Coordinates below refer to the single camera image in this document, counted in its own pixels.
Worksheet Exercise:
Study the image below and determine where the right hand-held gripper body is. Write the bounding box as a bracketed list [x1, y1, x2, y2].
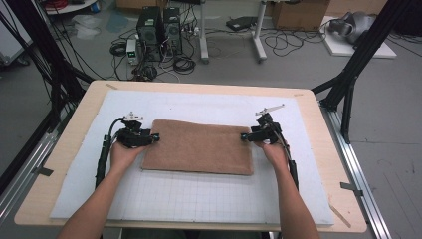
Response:
[248, 103, 286, 145]

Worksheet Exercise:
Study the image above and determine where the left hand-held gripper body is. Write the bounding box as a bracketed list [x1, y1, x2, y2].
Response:
[115, 111, 154, 149]

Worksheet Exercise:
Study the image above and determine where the tan terry towel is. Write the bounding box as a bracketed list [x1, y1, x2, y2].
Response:
[140, 119, 255, 176]

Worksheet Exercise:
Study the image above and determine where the person's left hand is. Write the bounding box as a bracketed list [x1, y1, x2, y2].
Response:
[108, 140, 147, 174]

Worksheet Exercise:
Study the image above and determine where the person's right hand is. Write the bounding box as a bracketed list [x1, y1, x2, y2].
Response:
[256, 138, 291, 172]

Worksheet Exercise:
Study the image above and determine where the white grid mat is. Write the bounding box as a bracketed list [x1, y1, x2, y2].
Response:
[49, 89, 335, 227]

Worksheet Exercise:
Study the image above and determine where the small white power supply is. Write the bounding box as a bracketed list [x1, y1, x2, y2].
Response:
[125, 38, 140, 67]

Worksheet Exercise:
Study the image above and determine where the black tape piece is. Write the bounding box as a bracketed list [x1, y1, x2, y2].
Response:
[36, 166, 55, 177]

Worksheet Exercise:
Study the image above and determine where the wide black computer tower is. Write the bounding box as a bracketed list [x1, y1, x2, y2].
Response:
[135, 6, 164, 63]

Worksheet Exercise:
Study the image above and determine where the narrow black computer tower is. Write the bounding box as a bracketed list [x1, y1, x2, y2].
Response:
[162, 7, 184, 56]

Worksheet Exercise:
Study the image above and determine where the flat black device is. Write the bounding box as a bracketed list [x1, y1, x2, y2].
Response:
[225, 15, 259, 33]

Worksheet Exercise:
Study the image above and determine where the white floor board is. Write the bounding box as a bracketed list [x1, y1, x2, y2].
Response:
[319, 15, 398, 61]

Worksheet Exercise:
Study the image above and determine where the thin wooden stick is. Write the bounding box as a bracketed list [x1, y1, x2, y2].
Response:
[327, 203, 352, 229]

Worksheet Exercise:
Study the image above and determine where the clear plastic sheet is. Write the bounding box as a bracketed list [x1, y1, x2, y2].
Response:
[71, 14, 103, 40]

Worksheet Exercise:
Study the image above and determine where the large cardboard box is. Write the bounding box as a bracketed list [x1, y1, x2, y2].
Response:
[272, 0, 331, 32]

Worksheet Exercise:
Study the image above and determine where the grey headset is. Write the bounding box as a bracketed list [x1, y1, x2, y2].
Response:
[327, 11, 378, 46]

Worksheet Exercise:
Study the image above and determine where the round white table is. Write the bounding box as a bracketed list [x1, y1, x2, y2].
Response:
[44, 0, 100, 16]

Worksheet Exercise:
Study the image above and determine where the coiled black cable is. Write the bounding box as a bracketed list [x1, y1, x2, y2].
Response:
[171, 55, 197, 76]

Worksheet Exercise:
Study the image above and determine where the white desk frame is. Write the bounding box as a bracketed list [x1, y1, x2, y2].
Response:
[198, 0, 269, 65]

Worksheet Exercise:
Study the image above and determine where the loose black floor cable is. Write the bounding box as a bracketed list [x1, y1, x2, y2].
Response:
[263, 27, 328, 58]

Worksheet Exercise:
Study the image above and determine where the aluminium rail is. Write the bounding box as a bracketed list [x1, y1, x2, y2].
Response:
[0, 108, 74, 227]
[318, 100, 394, 239]

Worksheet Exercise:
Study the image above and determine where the black frame post with brace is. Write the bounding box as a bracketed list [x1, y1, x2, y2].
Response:
[311, 0, 414, 145]

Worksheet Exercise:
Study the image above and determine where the black frame post with cables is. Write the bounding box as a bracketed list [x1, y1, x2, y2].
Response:
[0, 0, 96, 133]

